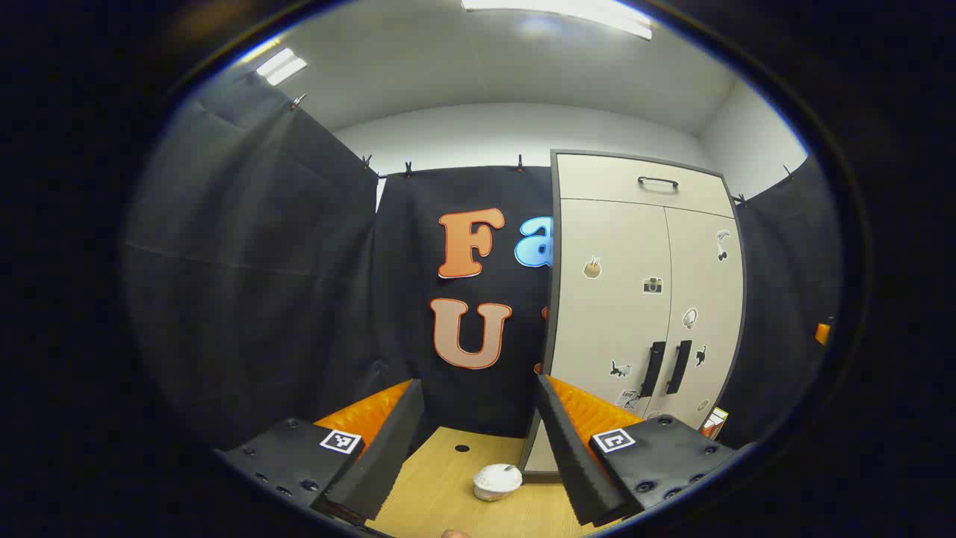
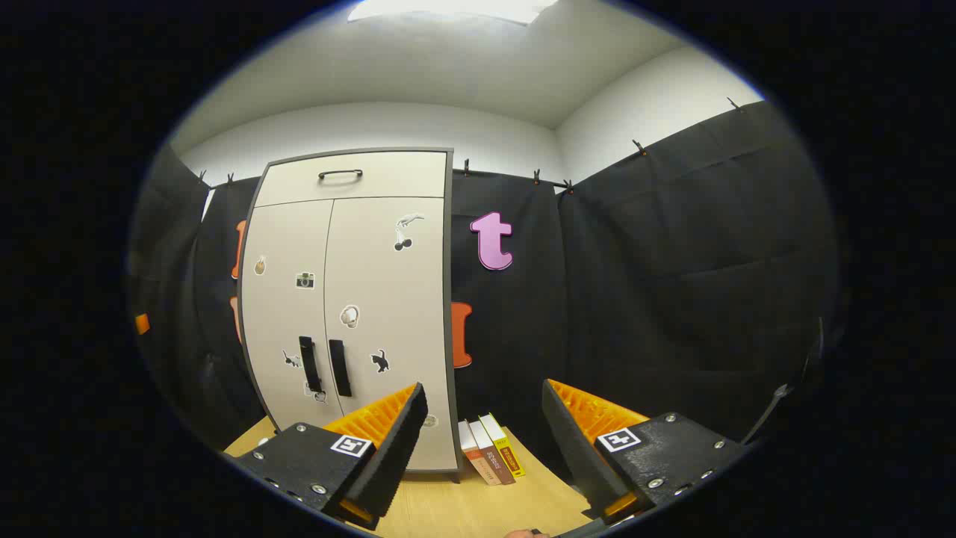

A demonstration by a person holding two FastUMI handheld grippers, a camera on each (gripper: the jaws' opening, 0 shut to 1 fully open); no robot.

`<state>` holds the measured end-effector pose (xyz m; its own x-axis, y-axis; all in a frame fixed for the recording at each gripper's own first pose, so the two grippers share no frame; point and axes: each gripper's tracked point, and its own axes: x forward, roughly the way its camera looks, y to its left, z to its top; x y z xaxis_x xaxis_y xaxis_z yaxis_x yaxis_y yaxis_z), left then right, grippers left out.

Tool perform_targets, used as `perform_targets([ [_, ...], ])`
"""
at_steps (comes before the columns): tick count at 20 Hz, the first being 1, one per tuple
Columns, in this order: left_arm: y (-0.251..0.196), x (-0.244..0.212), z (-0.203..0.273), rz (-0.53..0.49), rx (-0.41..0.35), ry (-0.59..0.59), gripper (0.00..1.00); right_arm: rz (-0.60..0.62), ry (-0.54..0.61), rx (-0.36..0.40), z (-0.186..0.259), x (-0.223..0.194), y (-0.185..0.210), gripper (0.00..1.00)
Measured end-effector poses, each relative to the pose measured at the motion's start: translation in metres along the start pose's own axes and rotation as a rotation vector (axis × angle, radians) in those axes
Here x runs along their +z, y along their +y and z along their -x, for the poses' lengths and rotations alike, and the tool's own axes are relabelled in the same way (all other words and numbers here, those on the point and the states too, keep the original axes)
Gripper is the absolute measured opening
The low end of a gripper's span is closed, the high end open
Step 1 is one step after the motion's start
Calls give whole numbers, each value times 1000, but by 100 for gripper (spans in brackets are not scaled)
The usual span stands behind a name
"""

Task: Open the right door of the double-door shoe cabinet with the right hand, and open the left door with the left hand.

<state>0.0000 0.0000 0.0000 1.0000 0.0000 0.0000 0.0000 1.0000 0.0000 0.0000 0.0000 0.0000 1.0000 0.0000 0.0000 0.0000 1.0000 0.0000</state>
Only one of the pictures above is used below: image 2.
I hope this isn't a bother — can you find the beige cabinet drawer front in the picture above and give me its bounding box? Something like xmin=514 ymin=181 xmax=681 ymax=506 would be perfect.
xmin=254 ymin=151 xmax=449 ymax=208

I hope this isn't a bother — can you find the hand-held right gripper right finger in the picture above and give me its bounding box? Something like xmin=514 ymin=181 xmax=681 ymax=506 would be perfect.
xmin=541 ymin=379 xmax=748 ymax=524

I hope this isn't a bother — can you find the ceiling light panel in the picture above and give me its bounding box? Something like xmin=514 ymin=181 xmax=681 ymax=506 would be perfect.
xmin=347 ymin=0 xmax=557 ymax=25

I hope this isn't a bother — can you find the brown book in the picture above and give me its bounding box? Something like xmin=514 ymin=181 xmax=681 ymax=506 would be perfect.
xmin=468 ymin=420 xmax=516 ymax=485

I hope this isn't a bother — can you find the black door handle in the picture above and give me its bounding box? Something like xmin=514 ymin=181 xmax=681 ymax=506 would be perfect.
xmin=299 ymin=336 xmax=323 ymax=395
xmin=329 ymin=339 xmax=353 ymax=398

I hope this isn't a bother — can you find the beige door with headphone sticker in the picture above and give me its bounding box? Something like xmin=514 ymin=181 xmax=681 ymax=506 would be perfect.
xmin=323 ymin=196 xmax=458 ymax=473

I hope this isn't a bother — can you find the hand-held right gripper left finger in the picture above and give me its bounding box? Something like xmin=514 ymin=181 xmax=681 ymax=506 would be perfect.
xmin=232 ymin=383 xmax=429 ymax=531

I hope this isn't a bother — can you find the beige double-door shoe cabinet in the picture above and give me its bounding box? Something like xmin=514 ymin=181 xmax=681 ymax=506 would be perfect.
xmin=238 ymin=147 xmax=462 ymax=479

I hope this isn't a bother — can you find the row of black backdrop clips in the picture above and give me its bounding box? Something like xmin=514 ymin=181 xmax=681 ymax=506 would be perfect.
xmin=196 ymin=97 xmax=744 ymax=195

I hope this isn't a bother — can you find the beige door with camera sticker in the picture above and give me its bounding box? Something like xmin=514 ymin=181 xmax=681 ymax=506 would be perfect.
xmin=240 ymin=199 xmax=344 ymax=430

